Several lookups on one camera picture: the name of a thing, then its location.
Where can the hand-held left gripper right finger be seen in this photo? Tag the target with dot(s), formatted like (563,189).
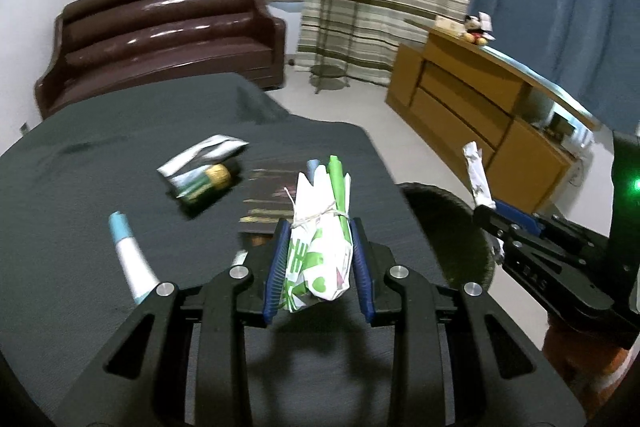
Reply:
(362,277)

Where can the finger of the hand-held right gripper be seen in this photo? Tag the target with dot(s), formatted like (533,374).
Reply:
(495,222)
(517,214)

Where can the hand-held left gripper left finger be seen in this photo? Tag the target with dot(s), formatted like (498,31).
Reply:
(277,272)

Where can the green white paper bundle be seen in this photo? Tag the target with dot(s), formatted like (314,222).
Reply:
(320,257)

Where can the black bagged waste bin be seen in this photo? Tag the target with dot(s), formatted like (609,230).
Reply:
(450,232)

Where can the white wrapper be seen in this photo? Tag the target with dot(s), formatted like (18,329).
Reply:
(477,177)

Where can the black cardboard box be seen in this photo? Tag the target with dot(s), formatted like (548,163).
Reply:
(262,207)

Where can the silver foil wrapper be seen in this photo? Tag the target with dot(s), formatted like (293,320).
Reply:
(200,154)

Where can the blue white toothpaste tube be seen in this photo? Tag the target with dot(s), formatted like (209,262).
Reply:
(132,262)

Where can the white electronic device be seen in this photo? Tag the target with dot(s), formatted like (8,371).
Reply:
(582,142)

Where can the dark desk clock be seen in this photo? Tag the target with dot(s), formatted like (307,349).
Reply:
(560,124)

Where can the wooden cabinet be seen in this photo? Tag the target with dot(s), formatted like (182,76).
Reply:
(450,107)

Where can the mouse plush toy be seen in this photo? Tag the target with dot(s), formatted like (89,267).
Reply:
(477,32)

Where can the flat white box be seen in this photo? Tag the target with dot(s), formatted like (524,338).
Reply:
(447,23)

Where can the black metal plant stand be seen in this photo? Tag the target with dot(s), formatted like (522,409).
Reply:
(327,72)

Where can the blue curtain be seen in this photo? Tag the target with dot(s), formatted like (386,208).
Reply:
(550,7)

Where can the dark grey tablecloth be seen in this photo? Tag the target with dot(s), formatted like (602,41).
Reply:
(100,157)

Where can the brown leather sofa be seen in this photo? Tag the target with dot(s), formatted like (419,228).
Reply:
(160,42)

